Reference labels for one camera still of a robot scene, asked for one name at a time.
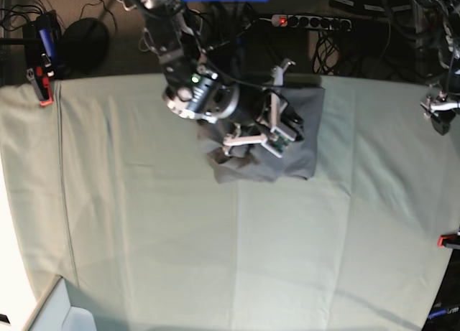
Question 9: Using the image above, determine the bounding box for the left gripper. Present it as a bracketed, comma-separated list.
[420, 91, 459, 136]

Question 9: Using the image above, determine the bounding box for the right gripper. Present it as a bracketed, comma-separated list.
[222, 58, 303, 157]

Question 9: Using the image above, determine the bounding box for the dark grey t-shirt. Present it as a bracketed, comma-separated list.
[197, 87, 325, 184]

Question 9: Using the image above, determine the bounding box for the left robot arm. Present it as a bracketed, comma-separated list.
[413, 0, 459, 136]

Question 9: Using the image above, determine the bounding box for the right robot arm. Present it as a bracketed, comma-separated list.
[122, 0, 303, 158]

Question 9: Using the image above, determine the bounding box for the white power strip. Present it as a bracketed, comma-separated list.
[270, 14, 353, 32]

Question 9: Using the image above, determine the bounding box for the red clamp right edge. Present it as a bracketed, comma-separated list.
[437, 233, 460, 251]

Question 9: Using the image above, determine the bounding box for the red clamp edge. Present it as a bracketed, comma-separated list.
[437, 233, 460, 251]
[26, 66, 53, 107]

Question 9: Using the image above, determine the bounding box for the black device with labels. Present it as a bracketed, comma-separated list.
[328, 0, 396, 16]

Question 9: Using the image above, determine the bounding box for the pale green table cloth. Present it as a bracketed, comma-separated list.
[1, 75, 459, 330]

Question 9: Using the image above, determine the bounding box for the black round floor base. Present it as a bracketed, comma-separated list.
[60, 18, 110, 74]

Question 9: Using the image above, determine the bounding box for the red clamp left edge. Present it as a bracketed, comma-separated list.
[26, 66, 53, 107]

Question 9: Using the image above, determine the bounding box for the grey plastic bin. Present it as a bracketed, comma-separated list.
[22, 275, 97, 331]

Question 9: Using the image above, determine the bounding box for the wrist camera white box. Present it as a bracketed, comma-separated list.
[262, 127, 300, 159]

